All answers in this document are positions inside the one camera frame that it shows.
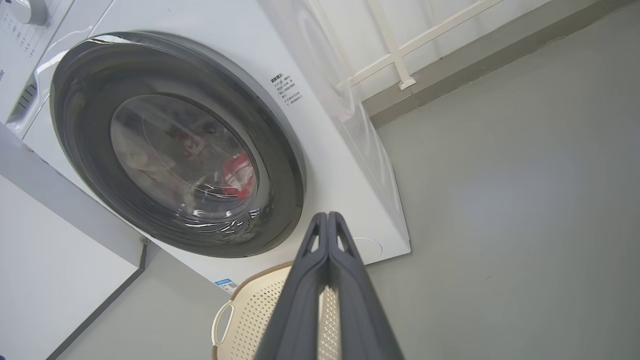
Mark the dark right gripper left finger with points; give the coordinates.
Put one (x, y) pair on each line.
(295, 320)

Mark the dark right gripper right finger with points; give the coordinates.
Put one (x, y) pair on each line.
(365, 330)

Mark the red white sports shirt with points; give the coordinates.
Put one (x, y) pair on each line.
(240, 175)

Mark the black glass washing machine door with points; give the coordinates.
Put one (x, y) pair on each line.
(80, 130)

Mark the cream perforated laundry basket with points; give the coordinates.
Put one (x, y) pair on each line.
(250, 320)

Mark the white washing machine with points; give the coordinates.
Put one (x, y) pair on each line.
(340, 190)

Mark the blue energy label sticker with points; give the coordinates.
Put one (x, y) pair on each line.
(227, 285)

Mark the round white filter cover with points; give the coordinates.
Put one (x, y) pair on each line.
(371, 250)

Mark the printed text label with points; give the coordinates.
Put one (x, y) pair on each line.
(286, 90)

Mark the white grey cabinet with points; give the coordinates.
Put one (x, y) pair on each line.
(50, 275)

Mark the white control knob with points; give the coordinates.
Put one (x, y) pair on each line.
(30, 11)

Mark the white metal rail frame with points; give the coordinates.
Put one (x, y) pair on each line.
(395, 50)

